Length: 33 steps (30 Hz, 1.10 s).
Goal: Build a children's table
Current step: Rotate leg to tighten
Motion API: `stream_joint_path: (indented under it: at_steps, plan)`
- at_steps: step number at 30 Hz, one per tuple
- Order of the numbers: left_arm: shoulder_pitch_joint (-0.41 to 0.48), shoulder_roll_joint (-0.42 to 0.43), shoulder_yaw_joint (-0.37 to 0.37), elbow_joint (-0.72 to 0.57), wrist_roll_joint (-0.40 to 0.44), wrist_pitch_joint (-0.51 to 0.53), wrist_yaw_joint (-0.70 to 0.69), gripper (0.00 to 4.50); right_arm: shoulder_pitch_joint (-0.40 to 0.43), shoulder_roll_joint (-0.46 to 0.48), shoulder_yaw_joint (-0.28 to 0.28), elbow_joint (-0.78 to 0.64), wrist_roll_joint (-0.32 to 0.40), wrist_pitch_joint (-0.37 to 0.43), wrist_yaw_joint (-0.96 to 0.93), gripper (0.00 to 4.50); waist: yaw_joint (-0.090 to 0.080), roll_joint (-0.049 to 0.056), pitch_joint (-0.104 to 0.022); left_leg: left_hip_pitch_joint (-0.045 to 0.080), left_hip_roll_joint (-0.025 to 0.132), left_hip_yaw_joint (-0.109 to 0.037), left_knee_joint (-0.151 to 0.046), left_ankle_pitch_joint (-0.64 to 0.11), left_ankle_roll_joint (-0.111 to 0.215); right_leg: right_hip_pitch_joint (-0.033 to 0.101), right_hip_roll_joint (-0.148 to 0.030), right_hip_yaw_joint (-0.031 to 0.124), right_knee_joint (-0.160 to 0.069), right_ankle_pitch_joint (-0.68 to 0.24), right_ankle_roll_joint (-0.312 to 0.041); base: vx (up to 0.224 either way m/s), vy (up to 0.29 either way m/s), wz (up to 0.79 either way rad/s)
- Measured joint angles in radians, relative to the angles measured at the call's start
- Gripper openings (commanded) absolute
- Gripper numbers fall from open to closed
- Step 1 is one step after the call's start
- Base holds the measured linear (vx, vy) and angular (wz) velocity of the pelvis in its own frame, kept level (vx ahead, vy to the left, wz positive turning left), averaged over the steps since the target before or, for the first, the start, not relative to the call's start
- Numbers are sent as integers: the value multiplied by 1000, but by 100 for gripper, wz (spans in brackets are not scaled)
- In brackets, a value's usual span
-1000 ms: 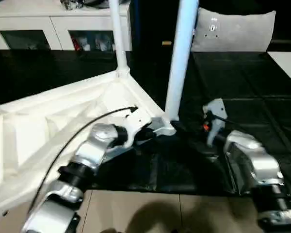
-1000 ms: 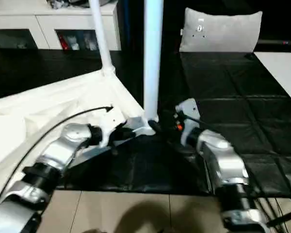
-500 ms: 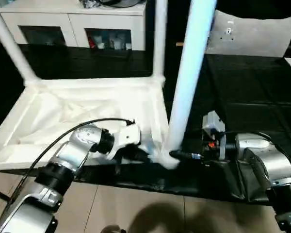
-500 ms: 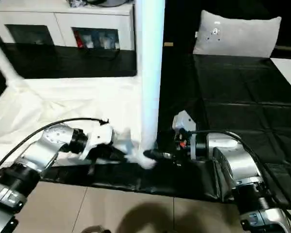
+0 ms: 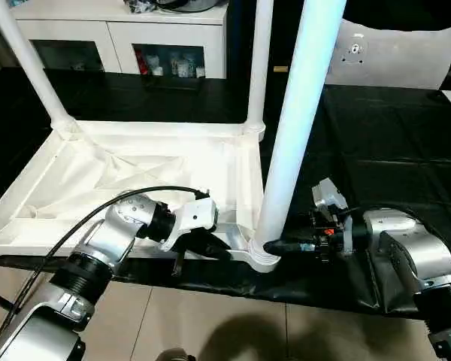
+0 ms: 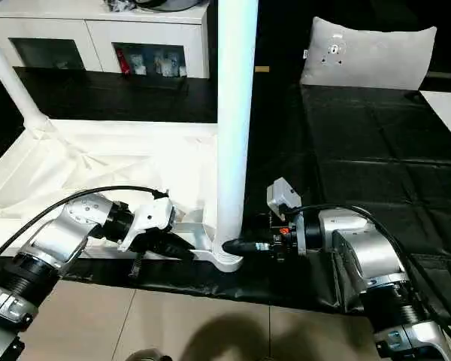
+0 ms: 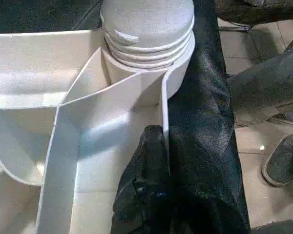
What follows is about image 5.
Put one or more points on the white plastic table top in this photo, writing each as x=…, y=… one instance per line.
x=116, y=150

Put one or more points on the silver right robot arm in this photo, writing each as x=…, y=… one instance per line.
x=428, y=255

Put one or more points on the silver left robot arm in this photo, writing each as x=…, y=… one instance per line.
x=112, y=233

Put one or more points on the dark rounded robot body part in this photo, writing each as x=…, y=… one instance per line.
x=174, y=355

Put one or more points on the grey cushion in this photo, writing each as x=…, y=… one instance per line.
x=398, y=56

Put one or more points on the black box with gold label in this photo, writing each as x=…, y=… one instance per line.
x=283, y=37

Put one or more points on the white cabinet with glass doors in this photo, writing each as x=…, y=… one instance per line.
x=116, y=30

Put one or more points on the grey round container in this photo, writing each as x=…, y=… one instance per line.
x=188, y=4

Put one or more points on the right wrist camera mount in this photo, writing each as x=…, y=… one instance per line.
x=329, y=195

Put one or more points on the black metal table frame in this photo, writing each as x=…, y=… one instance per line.
x=0, y=299

